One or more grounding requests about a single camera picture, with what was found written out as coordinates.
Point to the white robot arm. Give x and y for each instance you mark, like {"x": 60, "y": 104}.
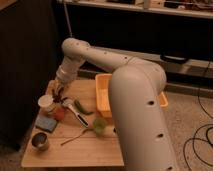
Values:
{"x": 143, "y": 136}

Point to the white paper cup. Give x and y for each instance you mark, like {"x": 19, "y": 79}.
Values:
{"x": 46, "y": 102}

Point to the orange plastic bin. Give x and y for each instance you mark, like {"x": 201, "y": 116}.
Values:
{"x": 102, "y": 82}

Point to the dark purple grape bunch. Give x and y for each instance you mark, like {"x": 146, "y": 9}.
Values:
{"x": 57, "y": 98}

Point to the blue sponge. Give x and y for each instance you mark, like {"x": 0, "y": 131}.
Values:
{"x": 46, "y": 123}

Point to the black box on beam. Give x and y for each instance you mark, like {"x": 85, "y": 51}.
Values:
{"x": 173, "y": 59}

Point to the upper shelf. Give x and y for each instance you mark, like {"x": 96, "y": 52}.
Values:
{"x": 139, "y": 8}

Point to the white handled brush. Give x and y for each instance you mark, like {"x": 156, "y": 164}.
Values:
{"x": 69, "y": 104}

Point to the orange fruit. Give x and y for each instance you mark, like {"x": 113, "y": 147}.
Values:
{"x": 59, "y": 114}

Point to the green plastic cup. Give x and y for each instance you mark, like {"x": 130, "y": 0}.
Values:
{"x": 99, "y": 125}

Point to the thin metal pole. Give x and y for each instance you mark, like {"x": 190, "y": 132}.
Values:
{"x": 67, "y": 18}

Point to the grey metal beam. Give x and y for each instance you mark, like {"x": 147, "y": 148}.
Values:
{"x": 189, "y": 68}

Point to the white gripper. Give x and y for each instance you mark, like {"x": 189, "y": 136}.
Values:
{"x": 59, "y": 88}

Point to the green chili pepper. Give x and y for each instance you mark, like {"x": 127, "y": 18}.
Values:
{"x": 81, "y": 109}

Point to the small metal cup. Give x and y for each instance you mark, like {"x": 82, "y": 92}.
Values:
{"x": 40, "y": 141}

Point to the wooden spoon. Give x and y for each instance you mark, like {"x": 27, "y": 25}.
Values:
{"x": 77, "y": 136}

